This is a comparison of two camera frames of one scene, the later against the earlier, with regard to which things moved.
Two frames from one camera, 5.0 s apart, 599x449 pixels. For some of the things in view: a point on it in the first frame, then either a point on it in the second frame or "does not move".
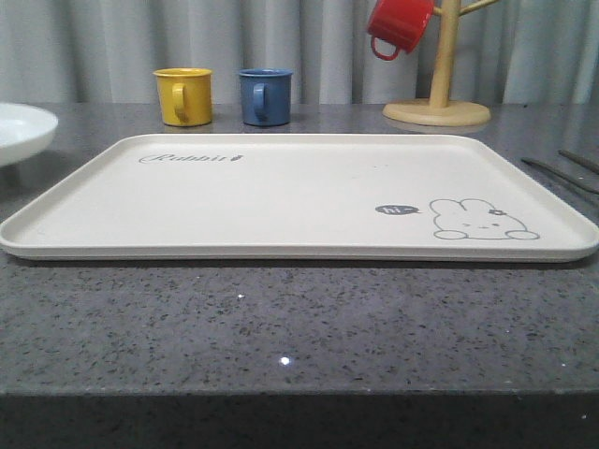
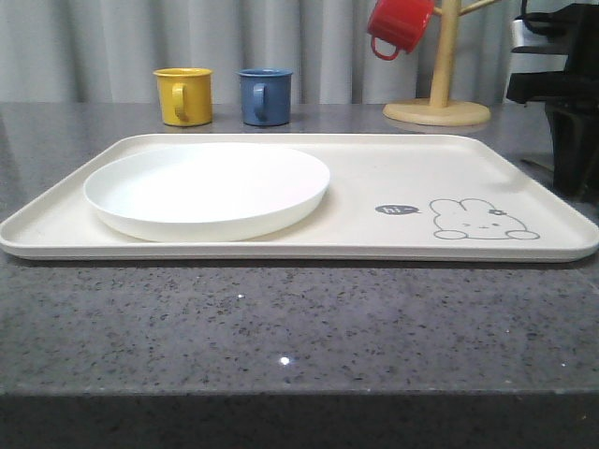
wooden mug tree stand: x=440 y=109 does not move
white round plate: x=24 y=132 to x=203 y=191
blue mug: x=266 y=94 does not move
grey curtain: x=106 y=51 does not move
